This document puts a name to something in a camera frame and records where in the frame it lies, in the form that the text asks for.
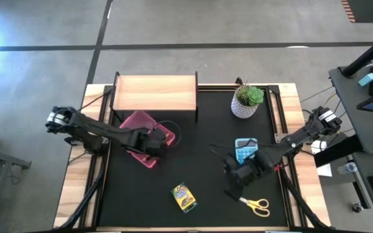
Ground striped floor mat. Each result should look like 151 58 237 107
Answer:
341 0 373 24

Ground small white box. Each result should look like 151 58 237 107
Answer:
310 139 328 155

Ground black round pole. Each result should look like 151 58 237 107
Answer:
341 30 373 79

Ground light blue calculator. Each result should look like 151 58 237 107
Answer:
234 137 260 166

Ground wooden shelf riser black legs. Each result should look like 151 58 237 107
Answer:
109 71 199 124

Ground teal small box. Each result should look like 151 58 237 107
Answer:
357 72 373 87

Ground black side desk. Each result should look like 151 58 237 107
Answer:
328 63 373 233

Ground pink plastic pencil box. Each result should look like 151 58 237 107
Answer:
119 110 177 170

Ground yellow grey scissors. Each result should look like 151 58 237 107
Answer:
238 196 271 218

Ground black table mat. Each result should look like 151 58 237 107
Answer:
96 85 289 228

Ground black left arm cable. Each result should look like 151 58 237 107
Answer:
153 120 182 148

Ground white patterned plant pot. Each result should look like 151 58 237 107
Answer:
231 89 260 120

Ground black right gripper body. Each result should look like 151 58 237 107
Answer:
223 150 274 188

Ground clear water bottle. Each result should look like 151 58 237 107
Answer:
336 161 359 175

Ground black table frame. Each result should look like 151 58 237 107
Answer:
88 82 304 229

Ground white paper sheet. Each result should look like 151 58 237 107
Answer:
315 162 333 178

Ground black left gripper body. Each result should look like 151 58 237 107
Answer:
126 129 170 159

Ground yellow green crayon box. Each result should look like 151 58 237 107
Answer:
170 181 199 214

